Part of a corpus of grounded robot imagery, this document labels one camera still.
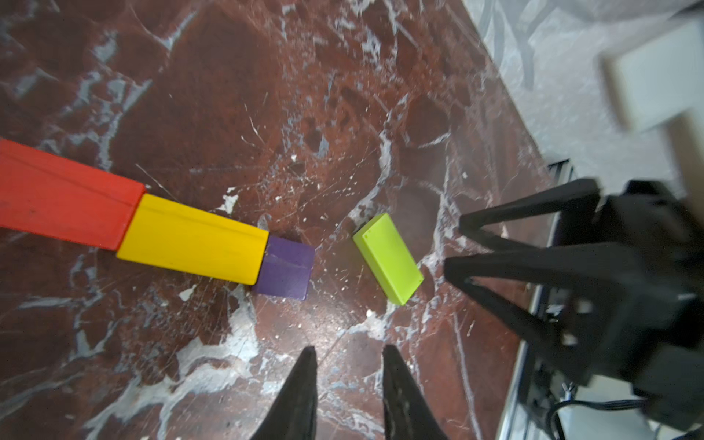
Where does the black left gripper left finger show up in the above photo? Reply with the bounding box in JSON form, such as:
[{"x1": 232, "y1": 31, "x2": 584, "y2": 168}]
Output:
[{"x1": 251, "y1": 346, "x2": 318, "y2": 440}]

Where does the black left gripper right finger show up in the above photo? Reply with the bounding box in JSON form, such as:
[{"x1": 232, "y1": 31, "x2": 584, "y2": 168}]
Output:
[{"x1": 382, "y1": 345, "x2": 447, "y2": 439}]

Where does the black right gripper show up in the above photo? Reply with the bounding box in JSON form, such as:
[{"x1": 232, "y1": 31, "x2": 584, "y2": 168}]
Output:
[{"x1": 444, "y1": 179, "x2": 703, "y2": 431}]

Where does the small purple cube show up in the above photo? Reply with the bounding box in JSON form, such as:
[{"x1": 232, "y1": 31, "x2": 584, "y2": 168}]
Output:
[{"x1": 252, "y1": 236, "x2": 315, "y2": 301}]

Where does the yellow block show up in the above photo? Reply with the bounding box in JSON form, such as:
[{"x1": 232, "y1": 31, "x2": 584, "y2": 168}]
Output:
[{"x1": 117, "y1": 194, "x2": 270, "y2": 285}]

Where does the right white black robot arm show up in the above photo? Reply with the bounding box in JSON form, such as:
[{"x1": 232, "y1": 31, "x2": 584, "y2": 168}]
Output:
[{"x1": 444, "y1": 16, "x2": 703, "y2": 439}]

